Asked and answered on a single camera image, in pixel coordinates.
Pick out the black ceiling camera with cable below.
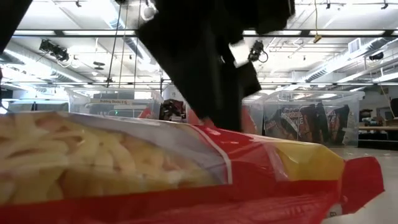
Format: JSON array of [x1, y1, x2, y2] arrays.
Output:
[[248, 39, 269, 63]]

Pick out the clear plastic bin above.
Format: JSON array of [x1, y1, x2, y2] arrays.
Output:
[[263, 90, 365, 147], [185, 92, 269, 136]]

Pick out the silver ceiling air duct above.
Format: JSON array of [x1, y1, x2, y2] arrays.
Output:
[[88, 0, 144, 60]]

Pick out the yellow hanging cord with plug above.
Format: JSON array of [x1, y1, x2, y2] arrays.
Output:
[[312, 0, 323, 44]]

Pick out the black overhead frame beam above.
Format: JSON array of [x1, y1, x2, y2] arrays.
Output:
[[14, 29, 398, 37]]

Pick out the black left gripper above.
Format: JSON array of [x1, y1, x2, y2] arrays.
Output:
[[138, 0, 296, 131]]

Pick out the grey fabric partition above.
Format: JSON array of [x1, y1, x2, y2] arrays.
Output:
[[7, 100, 69, 113]]

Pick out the black fire noodle packet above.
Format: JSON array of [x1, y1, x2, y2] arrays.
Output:
[[328, 104, 351, 146], [281, 107, 310, 138], [264, 107, 299, 146]]

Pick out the large red yellow noodle packet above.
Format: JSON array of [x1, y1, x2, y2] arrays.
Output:
[[0, 111, 386, 224]]

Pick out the white hanging ring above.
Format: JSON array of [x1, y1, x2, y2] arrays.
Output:
[[140, 0, 156, 22]]

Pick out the wooden background table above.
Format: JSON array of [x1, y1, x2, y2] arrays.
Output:
[[357, 125, 398, 131]]

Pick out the clear bin with paper label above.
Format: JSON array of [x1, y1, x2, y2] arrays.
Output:
[[66, 87, 165, 119]]

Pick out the black spicy beef noodle packet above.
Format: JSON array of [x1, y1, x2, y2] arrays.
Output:
[[298, 101, 330, 146]]

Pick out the orange noodle packet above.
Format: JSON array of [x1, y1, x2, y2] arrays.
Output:
[[241, 105, 259, 135], [186, 108, 202, 126]]

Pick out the background shelf with goods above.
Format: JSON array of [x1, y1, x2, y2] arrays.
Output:
[[159, 98, 187, 123]]

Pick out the white ceiling air vent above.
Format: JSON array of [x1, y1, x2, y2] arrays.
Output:
[[348, 37, 362, 55]]

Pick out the long black ceiling camera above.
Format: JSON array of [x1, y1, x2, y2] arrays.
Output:
[[39, 39, 70, 62]]

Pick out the black hanging cable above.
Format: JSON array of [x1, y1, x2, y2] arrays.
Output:
[[106, 0, 123, 91]]

